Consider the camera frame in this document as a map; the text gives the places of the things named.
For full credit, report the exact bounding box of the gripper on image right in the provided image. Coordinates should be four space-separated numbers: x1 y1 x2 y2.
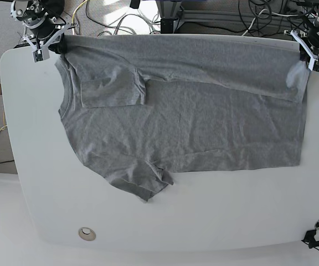
299 28 319 62

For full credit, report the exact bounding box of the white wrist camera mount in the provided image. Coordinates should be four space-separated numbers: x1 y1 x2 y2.
289 30 319 73
22 23 78 63

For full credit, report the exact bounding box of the yellow cable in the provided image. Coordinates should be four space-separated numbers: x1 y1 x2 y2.
71 0 89 35

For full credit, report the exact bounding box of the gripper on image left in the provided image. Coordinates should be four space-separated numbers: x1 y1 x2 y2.
26 18 67 54

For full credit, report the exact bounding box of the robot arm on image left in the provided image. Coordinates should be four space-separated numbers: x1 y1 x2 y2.
10 0 70 62

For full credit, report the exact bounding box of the flat black device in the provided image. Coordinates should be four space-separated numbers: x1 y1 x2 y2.
13 43 30 49

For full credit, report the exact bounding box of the grey T-shirt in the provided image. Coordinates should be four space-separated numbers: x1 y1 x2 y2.
56 34 310 201

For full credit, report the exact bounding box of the round black stand base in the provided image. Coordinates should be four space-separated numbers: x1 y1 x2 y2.
41 0 65 15

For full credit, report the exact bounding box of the black clamp with cable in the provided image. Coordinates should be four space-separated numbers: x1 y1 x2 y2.
302 229 319 251

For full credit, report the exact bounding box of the left table cable grommet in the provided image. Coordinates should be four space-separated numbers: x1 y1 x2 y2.
78 227 96 242

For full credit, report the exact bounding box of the aluminium frame rail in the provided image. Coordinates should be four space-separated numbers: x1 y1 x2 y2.
155 0 310 23

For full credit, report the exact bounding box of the white cable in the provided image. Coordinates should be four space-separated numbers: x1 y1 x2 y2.
241 8 307 37

